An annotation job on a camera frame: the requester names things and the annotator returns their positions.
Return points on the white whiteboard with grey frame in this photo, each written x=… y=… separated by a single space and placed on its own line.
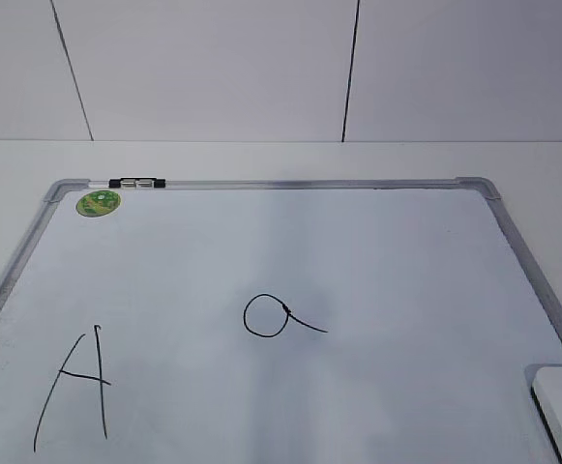
x=276 y=322

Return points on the black hanging clip on frame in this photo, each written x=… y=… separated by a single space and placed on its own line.
x=137 y=183

